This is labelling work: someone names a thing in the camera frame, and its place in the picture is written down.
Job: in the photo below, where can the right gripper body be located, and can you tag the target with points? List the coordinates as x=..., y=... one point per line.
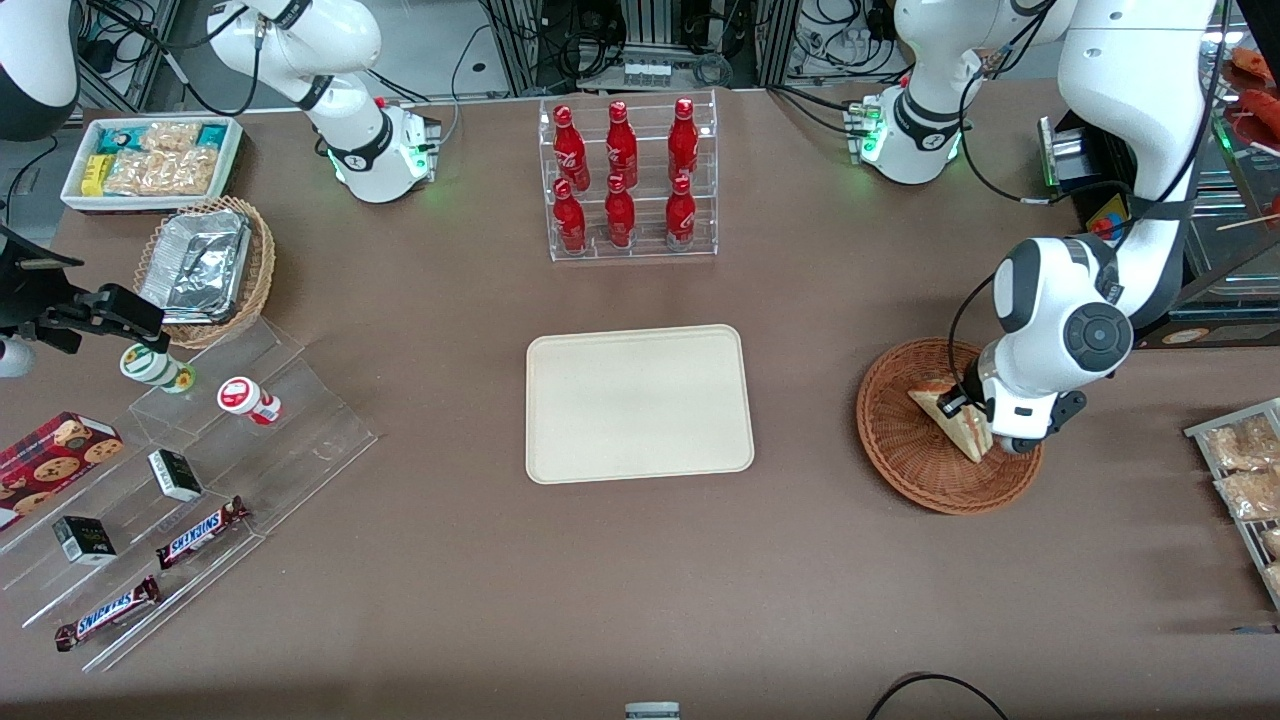
x=22, y=287

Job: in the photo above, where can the triangular sandwich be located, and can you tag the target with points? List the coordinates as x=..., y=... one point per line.
x=965, y=440

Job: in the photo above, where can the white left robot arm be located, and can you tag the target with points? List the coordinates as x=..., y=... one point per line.
x=1130, y=100

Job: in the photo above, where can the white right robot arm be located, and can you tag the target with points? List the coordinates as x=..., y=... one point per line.
x=350, y=150

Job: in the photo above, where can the round brown wicker basket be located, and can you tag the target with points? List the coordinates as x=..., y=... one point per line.
x=900, y=450

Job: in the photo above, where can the light wicker basket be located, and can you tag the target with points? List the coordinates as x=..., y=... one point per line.
x=262, y=260

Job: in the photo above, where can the tray of packaged snacks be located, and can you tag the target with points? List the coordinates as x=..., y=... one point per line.
x=1200, y=432

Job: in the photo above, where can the cream plastic tray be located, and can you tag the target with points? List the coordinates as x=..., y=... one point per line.
x=640, y=405

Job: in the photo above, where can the green white yogurt cup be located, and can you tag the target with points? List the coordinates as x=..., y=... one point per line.
x=150, y=366

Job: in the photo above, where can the stacked foil containers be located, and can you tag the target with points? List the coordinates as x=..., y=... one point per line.
x=195, y=265

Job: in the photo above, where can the white rectangular snack bin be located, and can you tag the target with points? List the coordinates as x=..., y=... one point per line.
x=75, y=195

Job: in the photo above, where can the yellow snack packet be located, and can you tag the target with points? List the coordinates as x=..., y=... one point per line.
x=95, y=173

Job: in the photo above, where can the red white yogurt cup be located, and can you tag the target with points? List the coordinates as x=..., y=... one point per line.
x=240, y=396

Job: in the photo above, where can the red cookie box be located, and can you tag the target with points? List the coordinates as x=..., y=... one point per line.
x=50, y=460

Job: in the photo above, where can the clear cracker bag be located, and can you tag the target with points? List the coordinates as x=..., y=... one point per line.
x=170, y=136
x=160, y=173

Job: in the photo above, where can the small black carton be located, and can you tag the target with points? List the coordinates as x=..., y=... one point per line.
x=85, y=540
x=175, y=475

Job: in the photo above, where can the teal snack packet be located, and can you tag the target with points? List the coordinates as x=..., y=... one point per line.
x=118, y=140
x=212, y=134

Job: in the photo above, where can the bagged pastry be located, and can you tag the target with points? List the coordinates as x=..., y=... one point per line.
x=1250, y=495
x=1274, y=580
x=1240, y=445
x=1272, y=542

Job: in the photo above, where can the black food warmer appliance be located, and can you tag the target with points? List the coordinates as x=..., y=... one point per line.
x=1250, y=336

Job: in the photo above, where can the clear acrylic step display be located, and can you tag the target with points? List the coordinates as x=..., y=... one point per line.
x=300, y=440

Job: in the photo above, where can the Snickers bar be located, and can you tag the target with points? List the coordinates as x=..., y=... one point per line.
x=200, y=533
x=108, y=613

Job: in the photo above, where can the steel warmer pan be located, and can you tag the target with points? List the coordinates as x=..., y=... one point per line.
x=1240, y=250

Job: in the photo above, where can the wooden skewer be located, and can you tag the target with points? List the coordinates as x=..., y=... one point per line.
x=1250, y=221

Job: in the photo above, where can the red cola bottle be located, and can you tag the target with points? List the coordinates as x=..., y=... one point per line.
x=569, y=150
x=621, y=148
x=683, y=145
x=570, y=220
x=619, y=215
x=680, y=215

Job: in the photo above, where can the red sausage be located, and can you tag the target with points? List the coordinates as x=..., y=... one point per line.
x=1255, y=62
x=1265, y=108

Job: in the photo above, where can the clear acrylic bottle rack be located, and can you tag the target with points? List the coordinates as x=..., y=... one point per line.
x=650, y=170

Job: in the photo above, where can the grey device edge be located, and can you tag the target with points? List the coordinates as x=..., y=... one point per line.
x=652, y=711

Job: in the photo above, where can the white terminal block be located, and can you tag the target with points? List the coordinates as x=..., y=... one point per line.
x=647, y=74

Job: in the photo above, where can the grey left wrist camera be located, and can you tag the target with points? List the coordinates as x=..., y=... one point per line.
x=1022, y=445

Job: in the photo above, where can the aluminium profile frame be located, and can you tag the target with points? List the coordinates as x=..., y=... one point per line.
x=520, y=45

